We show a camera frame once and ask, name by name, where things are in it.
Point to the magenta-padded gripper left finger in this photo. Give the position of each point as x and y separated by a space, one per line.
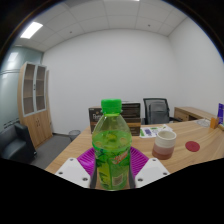
71 171

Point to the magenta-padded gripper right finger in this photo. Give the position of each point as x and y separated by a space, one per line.
151 171

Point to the green drink bottle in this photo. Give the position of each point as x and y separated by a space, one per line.
111 150

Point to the white and brown cup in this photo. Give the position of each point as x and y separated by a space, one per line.
165 145

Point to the grey trash bin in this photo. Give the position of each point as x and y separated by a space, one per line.
74 135

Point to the printed white paper leaflet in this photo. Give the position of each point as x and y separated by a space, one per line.
151 130

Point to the flat round red coaster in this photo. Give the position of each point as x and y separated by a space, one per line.
192 146

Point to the wooden shelf cabinet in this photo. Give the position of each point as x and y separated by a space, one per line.
36 126

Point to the dark brown cardboard box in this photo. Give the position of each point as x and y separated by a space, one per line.
95 118

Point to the black mesh office chair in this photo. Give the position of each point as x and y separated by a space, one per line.
156 111

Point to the black leather sofa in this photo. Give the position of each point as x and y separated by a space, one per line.
15 145

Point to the wooden side desk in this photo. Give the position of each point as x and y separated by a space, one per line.
190 113

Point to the white pad with circle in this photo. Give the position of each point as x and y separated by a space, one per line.
202 122

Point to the small orange-brown box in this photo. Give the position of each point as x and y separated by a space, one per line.
214 122

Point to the purple standing card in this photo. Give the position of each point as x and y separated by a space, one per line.
221 113

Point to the rectangular ceiling light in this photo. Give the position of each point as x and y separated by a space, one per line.
31 30

